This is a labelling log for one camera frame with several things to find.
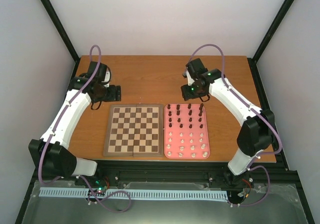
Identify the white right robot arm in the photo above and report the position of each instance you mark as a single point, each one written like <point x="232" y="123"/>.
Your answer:
<point x="257" y="125"/>

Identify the black aluminium frame rail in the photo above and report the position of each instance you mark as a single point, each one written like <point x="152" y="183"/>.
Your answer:
<point x="277" y="197"/>

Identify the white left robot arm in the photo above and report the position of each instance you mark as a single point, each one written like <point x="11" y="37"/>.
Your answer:
<point x="50" y="153"/>

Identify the wooden chess board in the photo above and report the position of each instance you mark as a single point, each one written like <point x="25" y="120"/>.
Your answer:
<point x="135" y="130"/>

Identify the pink plastic tray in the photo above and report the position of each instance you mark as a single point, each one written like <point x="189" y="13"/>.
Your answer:
<point x="176" y="130"/>

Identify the light blue cable duct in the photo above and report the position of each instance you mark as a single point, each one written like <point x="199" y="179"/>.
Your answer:
<point x="137" y="194"/>

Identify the dark king piece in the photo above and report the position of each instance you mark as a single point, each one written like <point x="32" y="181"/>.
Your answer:
<point x="201" y="106"/>

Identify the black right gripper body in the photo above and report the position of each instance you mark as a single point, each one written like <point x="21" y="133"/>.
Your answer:
<point x="193" y="93"/>

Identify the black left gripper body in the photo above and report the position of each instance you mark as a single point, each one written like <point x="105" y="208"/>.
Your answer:
<point x="107" y="96"/>

